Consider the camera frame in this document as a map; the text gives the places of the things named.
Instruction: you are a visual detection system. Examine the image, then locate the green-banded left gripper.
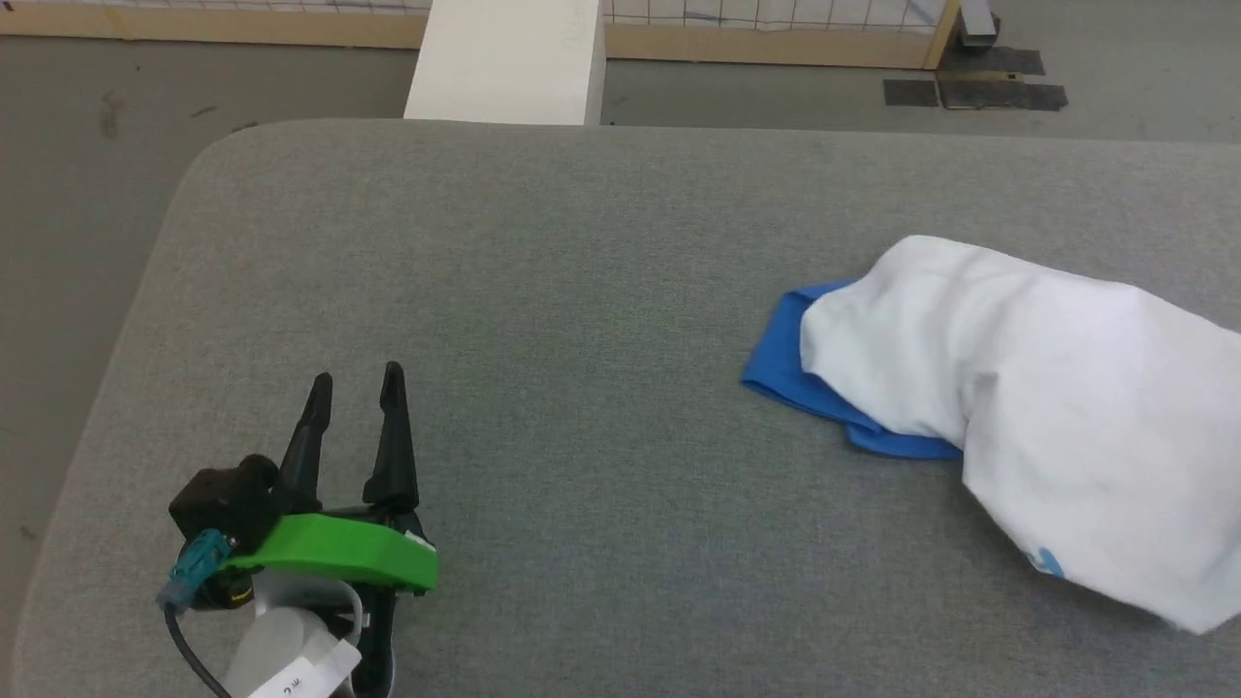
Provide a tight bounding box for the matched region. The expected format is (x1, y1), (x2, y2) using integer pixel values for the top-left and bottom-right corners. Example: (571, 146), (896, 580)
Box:
(221, 362), (439, 698)

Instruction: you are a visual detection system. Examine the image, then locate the white and blue garment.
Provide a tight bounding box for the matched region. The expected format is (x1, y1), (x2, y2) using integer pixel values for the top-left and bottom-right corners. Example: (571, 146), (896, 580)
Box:
(742, 235), (1241, 636)

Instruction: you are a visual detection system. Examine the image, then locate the white paper label tag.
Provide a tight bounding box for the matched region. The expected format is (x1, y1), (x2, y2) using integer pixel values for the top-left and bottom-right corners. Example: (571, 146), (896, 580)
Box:
(249, 643), (363, 698)

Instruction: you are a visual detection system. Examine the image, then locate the white rectangular pillar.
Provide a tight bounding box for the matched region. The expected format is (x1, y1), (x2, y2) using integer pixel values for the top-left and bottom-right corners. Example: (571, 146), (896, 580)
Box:
(403, 0), (608, 127)

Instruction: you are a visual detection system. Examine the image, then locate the lemon grid wallpaper panel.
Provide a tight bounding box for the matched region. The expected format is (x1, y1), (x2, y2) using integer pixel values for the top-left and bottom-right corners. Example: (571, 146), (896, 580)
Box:
(121, 0), (963, 71)

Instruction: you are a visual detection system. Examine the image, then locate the black floor tape patch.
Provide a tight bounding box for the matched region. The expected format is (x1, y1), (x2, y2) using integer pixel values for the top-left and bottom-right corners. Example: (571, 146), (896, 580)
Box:
(938, 72), (1069, 111)
(882, 79), (940, 109)
(958, 46), (1047, 78)

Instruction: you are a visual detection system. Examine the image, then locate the teal cable connector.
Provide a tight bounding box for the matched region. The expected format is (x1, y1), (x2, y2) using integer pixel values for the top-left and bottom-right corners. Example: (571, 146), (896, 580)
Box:
(157, 529), (235, 613)

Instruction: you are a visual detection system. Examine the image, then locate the thin black cable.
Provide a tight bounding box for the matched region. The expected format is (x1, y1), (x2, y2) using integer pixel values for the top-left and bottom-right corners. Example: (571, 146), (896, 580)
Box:
(162, 603), (234, 698)

